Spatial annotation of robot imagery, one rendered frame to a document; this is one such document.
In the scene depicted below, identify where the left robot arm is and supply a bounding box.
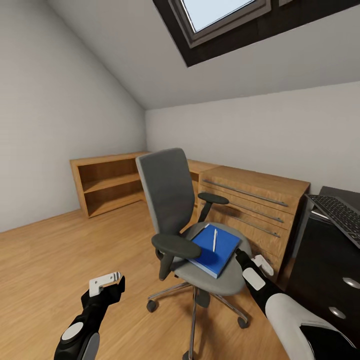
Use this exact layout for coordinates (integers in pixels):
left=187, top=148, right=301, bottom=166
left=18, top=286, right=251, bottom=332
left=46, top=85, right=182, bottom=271
left=53, top=271, right=125, bottom=360

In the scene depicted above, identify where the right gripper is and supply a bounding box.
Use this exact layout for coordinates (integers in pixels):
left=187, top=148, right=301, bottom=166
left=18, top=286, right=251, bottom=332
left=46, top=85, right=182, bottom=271
left=235, top=248, right=257, bottom=271

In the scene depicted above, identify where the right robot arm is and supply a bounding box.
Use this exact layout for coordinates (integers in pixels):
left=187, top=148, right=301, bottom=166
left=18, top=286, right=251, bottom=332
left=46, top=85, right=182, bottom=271
left=235, top=248, right=360, bottom=360

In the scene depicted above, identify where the keyboard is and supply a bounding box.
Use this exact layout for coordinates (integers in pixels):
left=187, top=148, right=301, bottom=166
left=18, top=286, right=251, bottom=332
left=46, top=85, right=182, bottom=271
left=305, top=194, right=360, bottom=248

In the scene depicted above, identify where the notebook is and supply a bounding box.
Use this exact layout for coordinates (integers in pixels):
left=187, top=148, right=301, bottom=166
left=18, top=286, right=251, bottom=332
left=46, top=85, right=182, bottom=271
left=312, top=209, right=329, bottom=220

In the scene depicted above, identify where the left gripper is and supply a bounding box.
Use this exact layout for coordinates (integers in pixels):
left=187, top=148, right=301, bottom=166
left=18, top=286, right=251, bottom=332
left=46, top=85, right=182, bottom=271
left=81, top=276, right=125, bottom=317

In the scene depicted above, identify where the folder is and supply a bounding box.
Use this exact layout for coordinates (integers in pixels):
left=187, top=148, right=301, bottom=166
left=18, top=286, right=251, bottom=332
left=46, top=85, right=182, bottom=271
left=188, top=223, right=240, bottom=279

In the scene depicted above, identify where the swivel chair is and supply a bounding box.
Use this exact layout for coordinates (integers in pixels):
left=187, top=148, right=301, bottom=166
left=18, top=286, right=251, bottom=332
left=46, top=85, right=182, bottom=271
left=135, top=147, right=252, bottom=360

